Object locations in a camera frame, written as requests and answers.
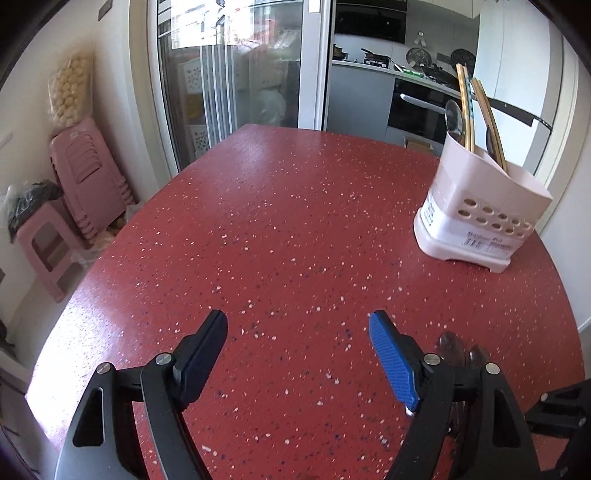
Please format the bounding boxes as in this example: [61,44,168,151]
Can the clear plastic bag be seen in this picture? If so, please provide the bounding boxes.
[69,228,118,266]

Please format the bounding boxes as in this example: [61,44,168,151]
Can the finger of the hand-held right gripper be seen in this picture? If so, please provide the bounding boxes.
[525,378,587,435]

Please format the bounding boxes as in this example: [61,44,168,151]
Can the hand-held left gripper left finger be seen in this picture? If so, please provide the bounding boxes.
[54,309,229,480]

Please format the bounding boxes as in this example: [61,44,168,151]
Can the black frying pan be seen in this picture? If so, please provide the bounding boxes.
[361,48,394,68]

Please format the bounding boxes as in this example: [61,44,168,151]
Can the black range hood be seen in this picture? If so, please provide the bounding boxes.
[333,0,408,45]

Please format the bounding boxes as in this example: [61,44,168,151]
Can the white plastic bag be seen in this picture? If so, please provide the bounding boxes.
[257,89,288,126]

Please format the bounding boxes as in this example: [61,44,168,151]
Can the cardboard box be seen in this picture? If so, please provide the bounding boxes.
[403,136,437,153]

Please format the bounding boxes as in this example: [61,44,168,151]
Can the stack of pink stools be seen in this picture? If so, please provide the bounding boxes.
[50,116,137,239]

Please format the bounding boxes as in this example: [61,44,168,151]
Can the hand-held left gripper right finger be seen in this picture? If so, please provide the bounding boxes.
[368,310,543,480]

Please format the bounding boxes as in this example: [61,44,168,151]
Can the bag of pale balls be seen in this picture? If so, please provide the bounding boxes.
[47,52,96,128]

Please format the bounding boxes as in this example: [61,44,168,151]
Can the grey kitchen cabinet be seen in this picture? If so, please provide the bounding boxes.
[325,62,396,144]

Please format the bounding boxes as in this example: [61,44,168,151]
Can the pink plastic stool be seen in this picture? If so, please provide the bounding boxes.
[16,198,91,304]

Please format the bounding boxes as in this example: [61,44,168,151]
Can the white patterned box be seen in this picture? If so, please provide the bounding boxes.
[189,124,209,158]
[178,62,204,94]

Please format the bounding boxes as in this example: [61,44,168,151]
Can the black built-in oven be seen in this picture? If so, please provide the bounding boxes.
[387,76,465,145]

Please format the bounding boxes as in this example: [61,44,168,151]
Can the round metal spoon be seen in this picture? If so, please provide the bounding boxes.
[444,99,464,143]

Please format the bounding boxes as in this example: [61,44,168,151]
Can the pink plastic utensil holder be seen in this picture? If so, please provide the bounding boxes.
[412,134,554,274]

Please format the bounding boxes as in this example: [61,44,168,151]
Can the black plastic bag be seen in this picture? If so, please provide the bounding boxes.
[7,181,64,234]

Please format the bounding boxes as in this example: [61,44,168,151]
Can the sliding glass door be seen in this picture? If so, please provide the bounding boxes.
[148,0,333,177]

